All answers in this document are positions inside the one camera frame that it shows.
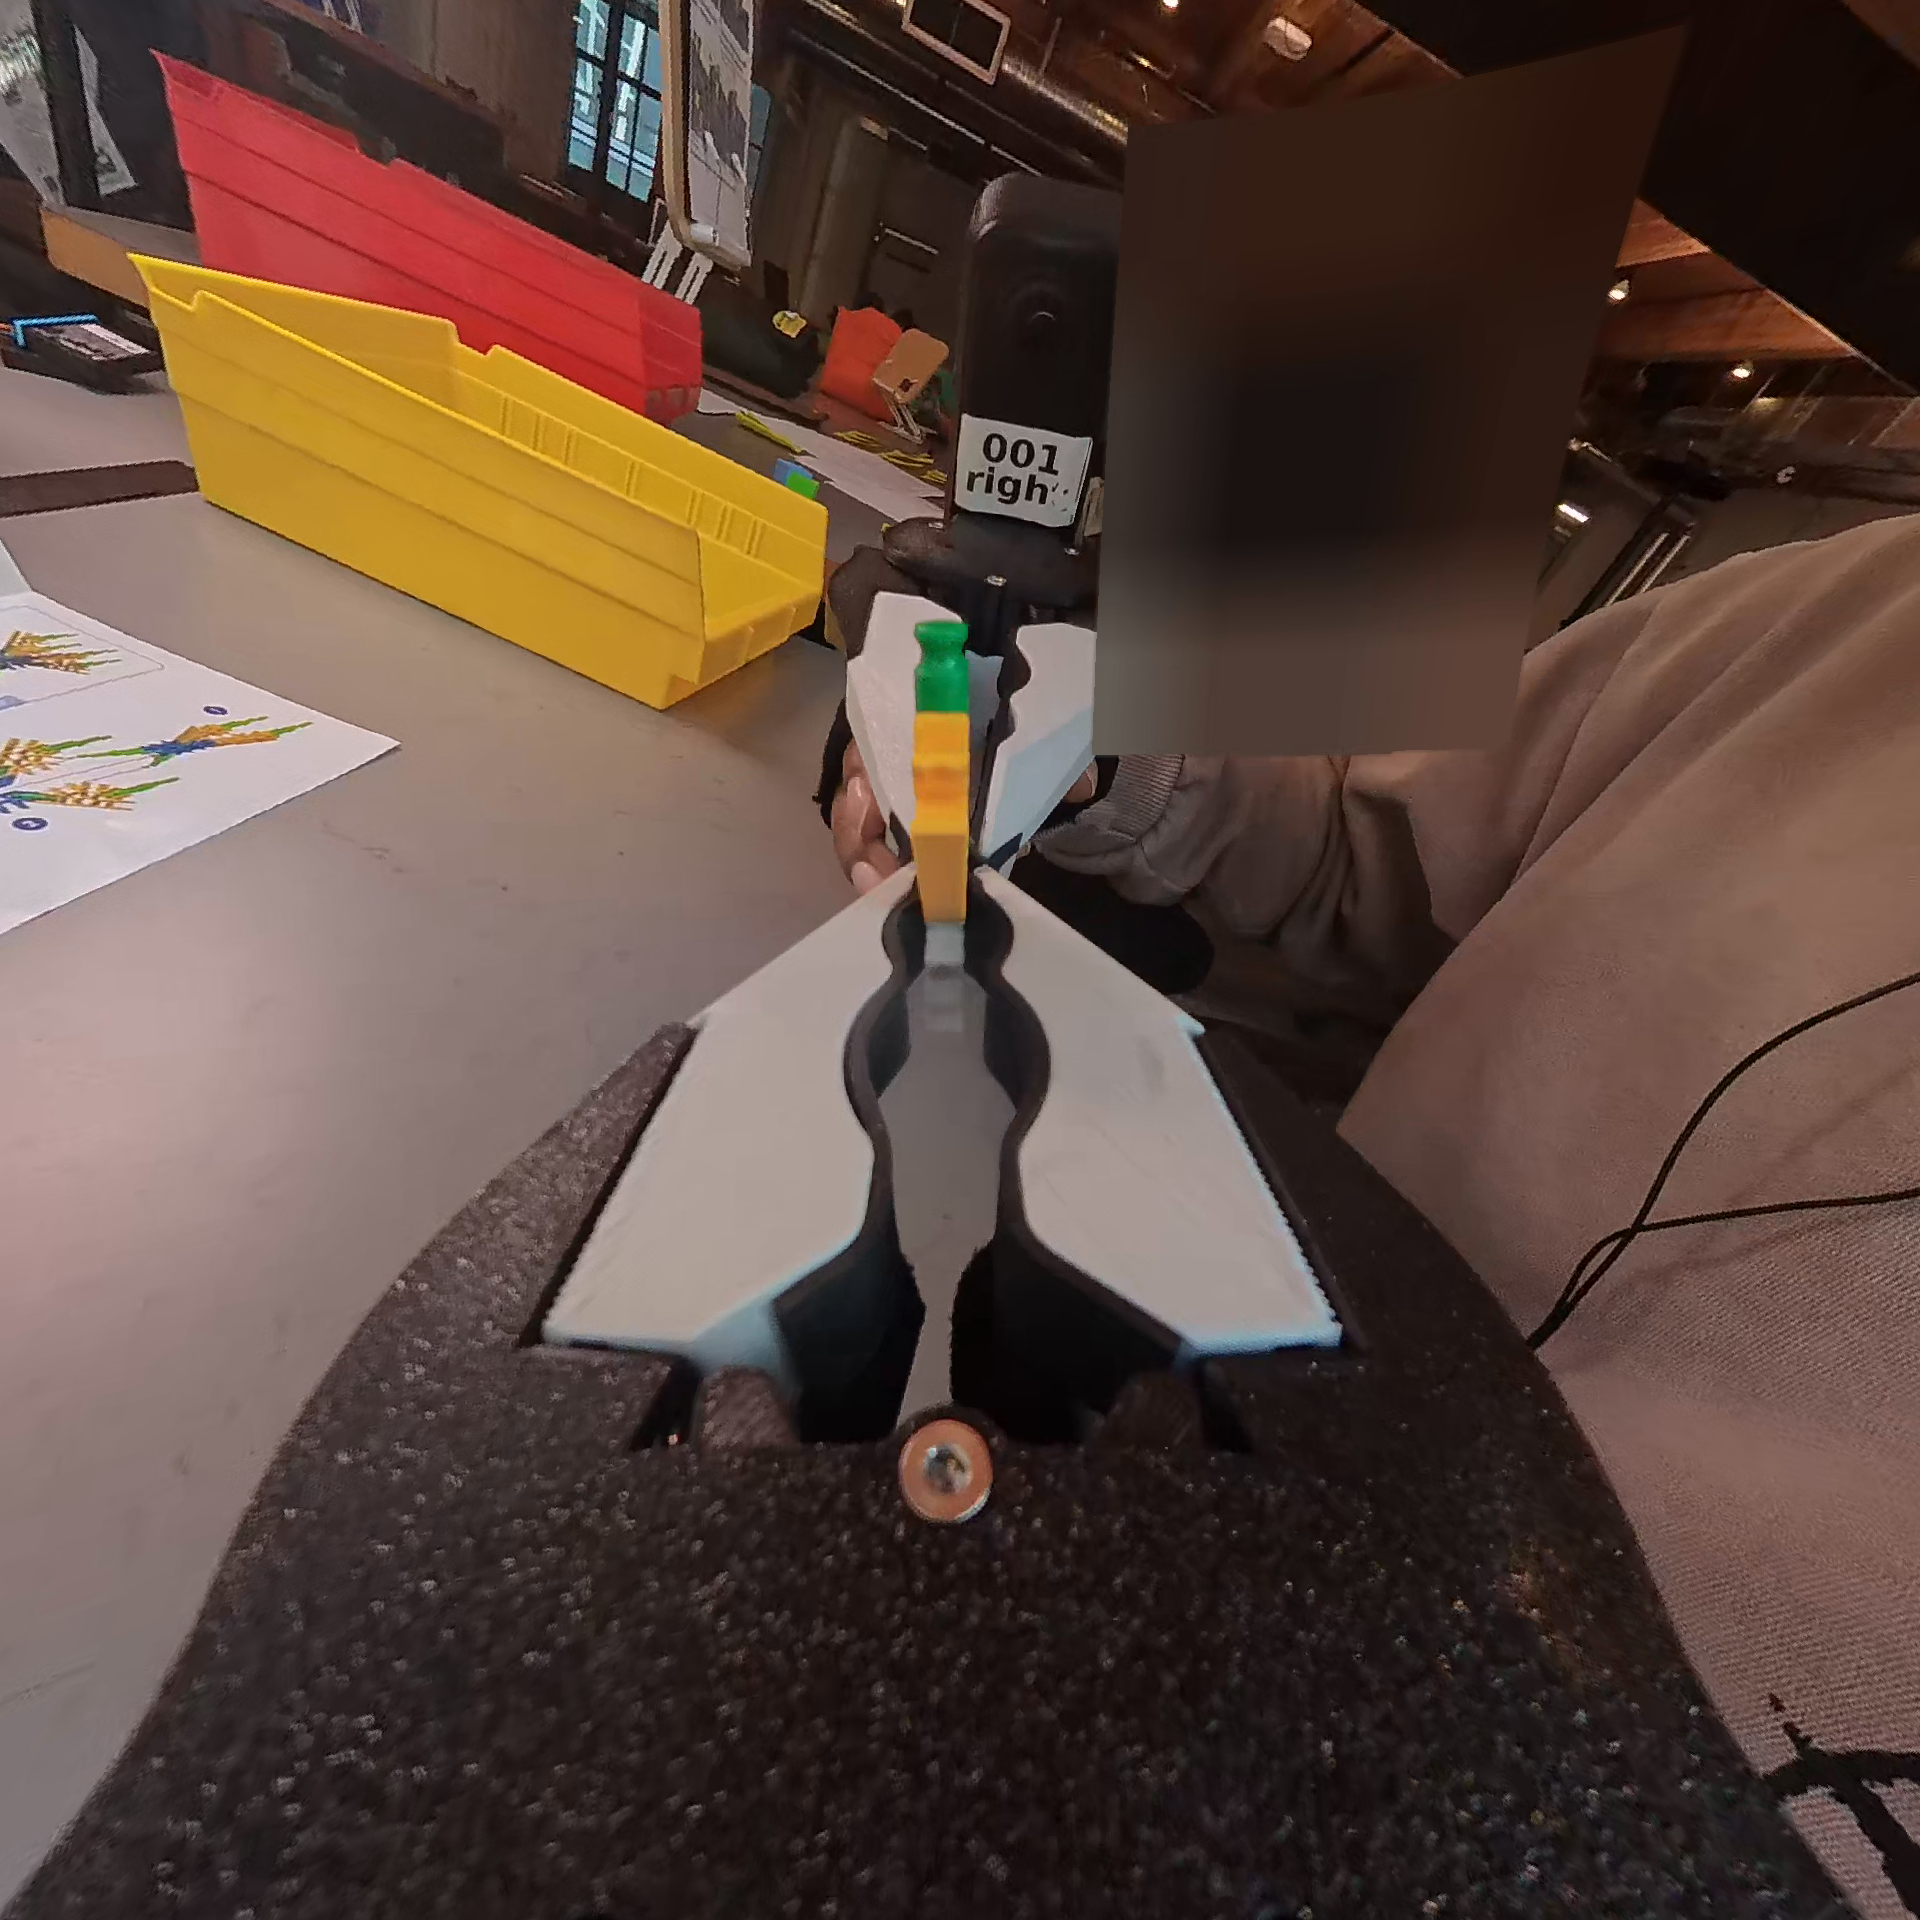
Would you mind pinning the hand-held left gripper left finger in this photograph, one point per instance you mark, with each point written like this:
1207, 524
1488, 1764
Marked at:
704, 1200

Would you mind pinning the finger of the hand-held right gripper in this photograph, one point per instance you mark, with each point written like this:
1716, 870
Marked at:
886, 705
1051, 734

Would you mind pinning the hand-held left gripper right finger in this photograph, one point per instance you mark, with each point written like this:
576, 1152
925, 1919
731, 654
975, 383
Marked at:
1170, 1200

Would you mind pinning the toy construction model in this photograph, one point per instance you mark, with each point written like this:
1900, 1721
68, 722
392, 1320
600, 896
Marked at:
943, 811

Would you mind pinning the yellow plastic bin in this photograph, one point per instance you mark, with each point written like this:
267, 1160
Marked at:
451, 496

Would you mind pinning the person's right forearm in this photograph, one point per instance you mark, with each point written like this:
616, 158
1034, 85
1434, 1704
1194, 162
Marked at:
1274, 854

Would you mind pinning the grey desk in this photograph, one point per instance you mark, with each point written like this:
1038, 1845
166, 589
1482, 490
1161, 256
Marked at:
375, 1052

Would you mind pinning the person's right hand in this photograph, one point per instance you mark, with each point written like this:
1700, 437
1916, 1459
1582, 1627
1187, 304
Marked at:
867, 841

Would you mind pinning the orange chair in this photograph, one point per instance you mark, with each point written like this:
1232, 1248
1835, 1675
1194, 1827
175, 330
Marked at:
859, 354

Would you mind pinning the black padded cushion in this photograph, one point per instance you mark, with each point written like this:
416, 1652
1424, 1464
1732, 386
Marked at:
1138, 929

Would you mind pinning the green blue block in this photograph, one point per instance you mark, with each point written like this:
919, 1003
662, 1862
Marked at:
799, 480

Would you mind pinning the cluttered work table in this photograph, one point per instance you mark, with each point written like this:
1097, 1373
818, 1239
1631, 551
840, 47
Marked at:
840, 457

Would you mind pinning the white hanging banner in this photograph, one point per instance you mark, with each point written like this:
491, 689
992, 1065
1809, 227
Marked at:
716, 117

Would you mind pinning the dark paned window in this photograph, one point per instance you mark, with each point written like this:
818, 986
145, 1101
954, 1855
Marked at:
612, 106

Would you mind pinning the stack of red bins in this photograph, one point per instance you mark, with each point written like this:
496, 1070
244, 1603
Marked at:
421, 253

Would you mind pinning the person's beige hoodie torso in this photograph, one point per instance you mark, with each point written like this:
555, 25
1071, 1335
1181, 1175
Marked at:
1724, 899

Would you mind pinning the toy instruction sheet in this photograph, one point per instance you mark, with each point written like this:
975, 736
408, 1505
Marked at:
179, 811

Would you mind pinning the black device with blue light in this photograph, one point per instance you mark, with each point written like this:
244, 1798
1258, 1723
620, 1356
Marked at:
75, 354

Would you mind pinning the printed paper sheet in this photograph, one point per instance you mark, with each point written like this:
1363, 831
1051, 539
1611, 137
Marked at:
45, 117

